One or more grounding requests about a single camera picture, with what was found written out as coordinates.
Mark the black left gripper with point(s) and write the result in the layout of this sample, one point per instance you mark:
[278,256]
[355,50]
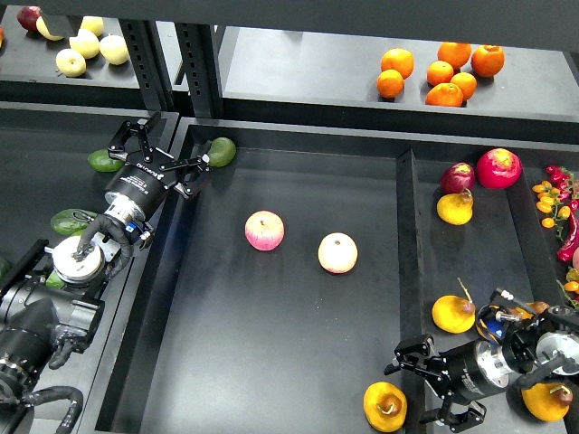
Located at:
[144,181]

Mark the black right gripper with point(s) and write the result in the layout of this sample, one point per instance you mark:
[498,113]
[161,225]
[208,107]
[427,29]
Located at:
[464,381]

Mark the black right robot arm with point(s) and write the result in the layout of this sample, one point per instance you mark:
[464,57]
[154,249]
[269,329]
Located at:
[538,347]

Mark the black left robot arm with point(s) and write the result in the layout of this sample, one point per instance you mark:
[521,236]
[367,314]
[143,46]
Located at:
[51,304]

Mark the green avocado left tray top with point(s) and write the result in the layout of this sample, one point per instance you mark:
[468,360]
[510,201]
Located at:
[101,162]

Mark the yellow pear with long stem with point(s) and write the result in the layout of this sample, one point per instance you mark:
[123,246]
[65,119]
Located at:
[454,314]

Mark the green avocado at tray corner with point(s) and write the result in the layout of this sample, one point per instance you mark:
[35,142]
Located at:
[221,152]

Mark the yellow pear middle right tray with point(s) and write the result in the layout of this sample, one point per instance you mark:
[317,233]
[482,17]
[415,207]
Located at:
[481,327]

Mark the green avocado at left edge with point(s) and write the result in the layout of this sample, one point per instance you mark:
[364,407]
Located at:
[5,267]

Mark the black left tray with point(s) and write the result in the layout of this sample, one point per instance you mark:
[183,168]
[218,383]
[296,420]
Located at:
[44,169]

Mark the black tray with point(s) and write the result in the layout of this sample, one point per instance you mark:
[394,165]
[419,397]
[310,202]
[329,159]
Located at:
[44,169]
[342,331]
[220,339]

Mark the pale yellow apple right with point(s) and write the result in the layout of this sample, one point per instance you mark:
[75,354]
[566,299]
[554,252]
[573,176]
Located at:
[114,49]

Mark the black shelf upright left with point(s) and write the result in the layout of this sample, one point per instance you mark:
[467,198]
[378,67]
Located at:
[149,63]

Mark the black shelf upright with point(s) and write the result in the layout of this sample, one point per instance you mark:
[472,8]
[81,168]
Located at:
[199,52]
[149,63]

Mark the black shelf upright right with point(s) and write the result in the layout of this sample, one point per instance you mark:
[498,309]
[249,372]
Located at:
[199,52]

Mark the pale yellow apple front left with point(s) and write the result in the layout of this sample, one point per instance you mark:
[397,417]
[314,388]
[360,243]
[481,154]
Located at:
[70,63]

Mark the pink red apple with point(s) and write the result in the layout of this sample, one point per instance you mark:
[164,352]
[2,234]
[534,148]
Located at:
[264,230]

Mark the pale yellow apple middle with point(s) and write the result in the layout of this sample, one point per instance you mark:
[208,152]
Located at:
[86,43]

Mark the pale yellow apple back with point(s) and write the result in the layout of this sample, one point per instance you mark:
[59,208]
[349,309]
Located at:
[94,24]

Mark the pale yellow pink apple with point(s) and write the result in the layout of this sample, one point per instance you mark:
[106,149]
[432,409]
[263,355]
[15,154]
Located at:
[337,253]

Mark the pale yellow apple behind tag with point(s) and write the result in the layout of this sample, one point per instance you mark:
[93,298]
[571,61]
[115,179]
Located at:
[45,32]

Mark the black right tray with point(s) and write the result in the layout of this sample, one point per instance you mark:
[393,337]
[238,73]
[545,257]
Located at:
[342,331]

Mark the red chili pepper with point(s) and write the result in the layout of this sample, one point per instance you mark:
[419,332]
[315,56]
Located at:
[566,252]

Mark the dark red apple on shelf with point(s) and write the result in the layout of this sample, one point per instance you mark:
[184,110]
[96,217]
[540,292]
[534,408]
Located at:
[27,17]

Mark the black centre tray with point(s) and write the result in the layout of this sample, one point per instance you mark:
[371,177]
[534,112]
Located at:
[220,339]

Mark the dark red small apple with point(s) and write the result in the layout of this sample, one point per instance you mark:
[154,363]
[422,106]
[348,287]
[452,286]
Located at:
[457,178]

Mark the cherry tomato bunch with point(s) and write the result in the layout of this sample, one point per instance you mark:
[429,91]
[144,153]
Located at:
[556,197]

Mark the big red apple right tray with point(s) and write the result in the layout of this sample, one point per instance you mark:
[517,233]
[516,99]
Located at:
[498,168]

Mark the orange left bottom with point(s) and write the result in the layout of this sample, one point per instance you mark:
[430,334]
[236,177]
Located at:
[390,83]

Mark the orange left top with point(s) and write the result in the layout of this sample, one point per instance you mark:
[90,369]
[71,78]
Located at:
[400,60]

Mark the orange front wedge shaped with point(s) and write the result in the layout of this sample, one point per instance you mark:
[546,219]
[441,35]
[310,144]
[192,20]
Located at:
[445,95]

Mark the orange centre small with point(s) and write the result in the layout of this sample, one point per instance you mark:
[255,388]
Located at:
[439,72]

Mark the orange small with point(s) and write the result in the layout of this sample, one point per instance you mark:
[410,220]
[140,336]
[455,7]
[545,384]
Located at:
[439,72]
[466,82]

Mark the orange small right front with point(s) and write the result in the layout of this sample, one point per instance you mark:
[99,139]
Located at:
[466,82]

